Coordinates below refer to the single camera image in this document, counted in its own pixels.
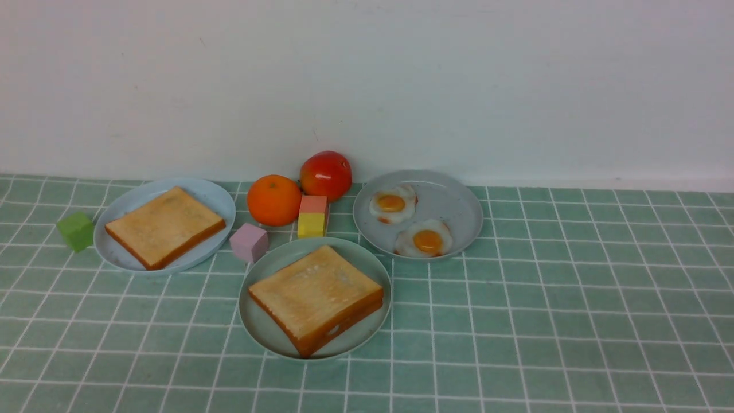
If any orange fruit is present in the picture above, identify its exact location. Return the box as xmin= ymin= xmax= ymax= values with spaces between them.
xmin=247 ymin=174 xmax=302 ymax=227

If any salmon pink block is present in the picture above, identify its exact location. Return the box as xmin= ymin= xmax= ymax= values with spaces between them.
xmin=299 ymin=195 xmax=329 ymax=215

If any pink cube block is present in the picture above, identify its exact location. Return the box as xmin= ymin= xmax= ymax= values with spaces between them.
xmin=229 ymin=223 xmax=268 ymax=264

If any light blue bread plate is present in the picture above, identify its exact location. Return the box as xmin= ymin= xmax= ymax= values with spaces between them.
xmin=94 ymin=177 xmax=236 ymax=275

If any green cube block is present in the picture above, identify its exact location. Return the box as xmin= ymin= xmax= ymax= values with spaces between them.
xmin=57 ymin=212 xmax=95 ymax=253

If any grey egg plate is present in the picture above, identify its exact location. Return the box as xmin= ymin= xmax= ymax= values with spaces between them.
xmin=352 ymin=170 xmax=484 ymax=261

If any yellow block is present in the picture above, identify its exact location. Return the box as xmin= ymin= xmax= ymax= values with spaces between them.
xmin=297 ymin=212 xmax=327 ymax=239

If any toast slice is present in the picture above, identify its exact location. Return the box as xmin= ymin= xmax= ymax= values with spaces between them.
xmin=239 ymin=295 xmax=392 ymax=361
xmin=247 ymin=245 xmax=384 ymax=348
xmin=104 ymin=186 xmax=227 ymax=270

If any red tomato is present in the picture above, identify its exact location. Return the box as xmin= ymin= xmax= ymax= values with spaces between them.
xmin=299 ymin=151 xmax=352 ymax=204

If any green empty centre plate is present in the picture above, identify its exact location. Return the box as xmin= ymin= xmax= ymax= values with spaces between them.
xmin=239 ymin=237 xmax=392 ymax=360

